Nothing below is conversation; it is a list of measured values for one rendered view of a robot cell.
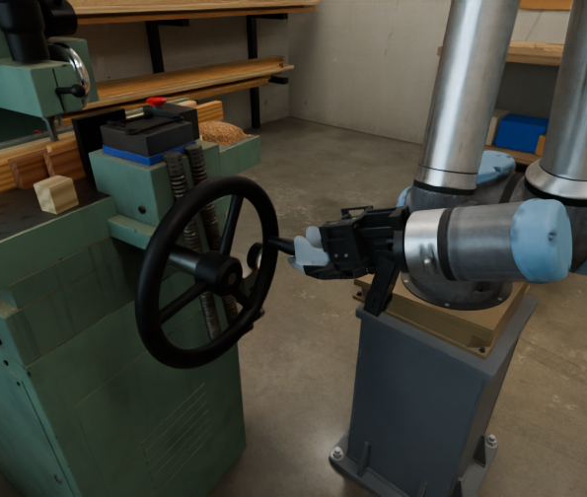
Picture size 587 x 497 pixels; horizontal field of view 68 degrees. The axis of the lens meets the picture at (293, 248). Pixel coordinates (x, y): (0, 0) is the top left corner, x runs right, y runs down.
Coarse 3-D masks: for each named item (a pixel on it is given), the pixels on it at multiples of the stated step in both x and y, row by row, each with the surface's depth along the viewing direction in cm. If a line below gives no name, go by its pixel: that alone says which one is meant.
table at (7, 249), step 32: (224, 160) 84; (256, 160) 93; (0, 192) 66; (32, 192) 66; (96, 192) 66; (0, 224) 57; (32, 224) 57; (64, 224) 60; (96, 224) 64; (128, 224) 64; (0, 256) 54; (32, 256) 57; (64, 256) 61; (0, 288) 55
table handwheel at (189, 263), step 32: (192, 192) 54; (224, 192) 57; (256, 192) 63; (160, 224) 51; (160, 256) 51; (192, 256) 64; (224, 256) 62; (192, 288) 59; (224, 288) 61; (256, 288) 74; (160, 320) 54; (160, 352) 56; (192, 352) 62; (224, 352) 68
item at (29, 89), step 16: (0, 64) 65; (16, 64) 64; (32, 64) 64; (48, 64) 64; (64, 64) 65; (0, 80) 66; (16, 80) 64; (32, 80) 62; (48, 80) 64; (64, 80) 66; (0, 96) 68; (16, 96) 66; (32, 96) 64; (48, 96) 64; (64, 96) 66; (32, 112) 66; (48, 112) 65; (64, 112) 67
